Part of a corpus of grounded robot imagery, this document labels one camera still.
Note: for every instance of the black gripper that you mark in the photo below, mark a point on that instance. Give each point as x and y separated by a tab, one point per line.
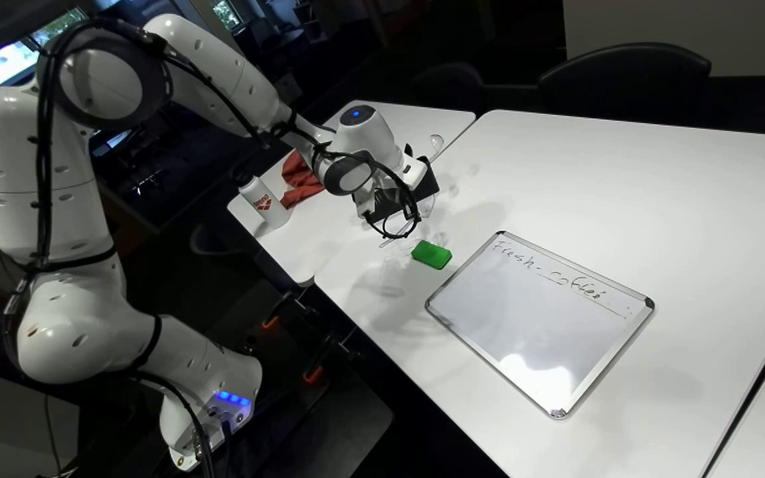
413	187

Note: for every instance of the clear plastic spoon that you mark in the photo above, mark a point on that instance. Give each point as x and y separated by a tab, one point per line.
436	138

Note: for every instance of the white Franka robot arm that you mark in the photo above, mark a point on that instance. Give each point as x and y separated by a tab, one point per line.
65	326

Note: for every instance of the green block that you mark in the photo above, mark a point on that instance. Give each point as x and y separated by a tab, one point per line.
430	253

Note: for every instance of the small black office chair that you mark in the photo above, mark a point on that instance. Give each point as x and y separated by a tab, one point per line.
450	86

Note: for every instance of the red cloth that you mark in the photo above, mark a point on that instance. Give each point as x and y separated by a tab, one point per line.
299	182

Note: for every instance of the white cup with red mark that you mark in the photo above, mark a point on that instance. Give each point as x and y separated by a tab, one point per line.
255	195

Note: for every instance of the silver framed whiteboard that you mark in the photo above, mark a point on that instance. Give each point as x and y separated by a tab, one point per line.
538	318

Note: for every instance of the large black office chair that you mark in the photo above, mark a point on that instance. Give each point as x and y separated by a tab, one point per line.
622	79

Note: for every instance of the bright computer monitor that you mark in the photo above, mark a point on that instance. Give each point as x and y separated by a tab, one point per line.
11	58

